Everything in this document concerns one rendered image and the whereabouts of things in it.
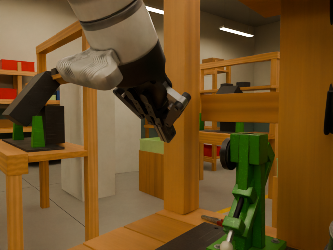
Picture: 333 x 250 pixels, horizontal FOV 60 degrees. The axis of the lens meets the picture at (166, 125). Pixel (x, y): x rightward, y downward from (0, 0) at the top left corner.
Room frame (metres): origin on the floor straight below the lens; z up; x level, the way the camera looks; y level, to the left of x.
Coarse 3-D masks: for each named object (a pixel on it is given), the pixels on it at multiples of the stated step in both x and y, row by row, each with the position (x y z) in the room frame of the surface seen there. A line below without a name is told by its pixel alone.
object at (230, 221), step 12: (252, 180) 0.63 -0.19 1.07; (240, 192) 0.62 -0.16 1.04; (252, 192) 0.61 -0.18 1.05; (240, 204) 0.61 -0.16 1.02; (252, 204) 0.62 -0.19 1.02; (228, 216) 0.60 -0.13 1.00; (240, 216) 0.61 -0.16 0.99; (252, 216) 0.60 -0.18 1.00; (228, 228) 0.59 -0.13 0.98; (240, 228) 0.57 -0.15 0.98
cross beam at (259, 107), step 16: (208, 96) 0.97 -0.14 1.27; (224, 96) 0.93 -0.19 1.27; (240, 96) 0.90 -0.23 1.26; (256, 96) 0.86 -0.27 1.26; (272, 96) 0.83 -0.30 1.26; (208, 112) 0.97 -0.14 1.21; (224, 112) 0.93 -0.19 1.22; (240, 112) 0.90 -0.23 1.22; (256, 112) 0.86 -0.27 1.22; (272, 112) 0.83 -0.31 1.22
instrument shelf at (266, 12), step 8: (240, 0) 0.75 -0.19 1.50; (248, 0) 0.75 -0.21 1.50; (256, 0) 0.75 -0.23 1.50; (264, 0) 0.75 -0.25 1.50; (272, 0) 0.75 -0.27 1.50; (280, 0) 0.75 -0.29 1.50; (256, 8) 0.81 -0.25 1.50; (264, 8) 0.81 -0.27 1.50; (272, 8) 0.81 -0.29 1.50; (280, 8) 0.81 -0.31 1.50; (264, 16) 0.87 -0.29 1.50
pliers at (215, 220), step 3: (201, 216) 0.89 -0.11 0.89; (204, 216) 0.89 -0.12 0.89; (207, 216) 0.89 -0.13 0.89; (207, 219) 0.87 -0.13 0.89; (210, 219) 0.87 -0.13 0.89; (213, 219) 0.86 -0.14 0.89; (216, 219) 0.86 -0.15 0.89; (219, 219) 0.86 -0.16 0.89; (222, 219) 0.86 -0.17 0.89; (213, 222) 0.86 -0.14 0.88; (216, 222) 0.85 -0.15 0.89; (219, 222) 0.84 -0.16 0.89; (222, 222) 0.83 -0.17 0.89
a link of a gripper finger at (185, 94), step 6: (186, 96) 0.35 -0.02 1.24; (180, 102) 0.34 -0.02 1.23; (174, 108) 0.35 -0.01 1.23; (180, 108) 0.34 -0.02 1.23; (168, 114) 0.37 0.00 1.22; (174, 114) 0.36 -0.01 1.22; (180, 114) 0.39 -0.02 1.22; (168, 120) 0.38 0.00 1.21; (174, 120) 0.37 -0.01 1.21; (168, 126) 0.39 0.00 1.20
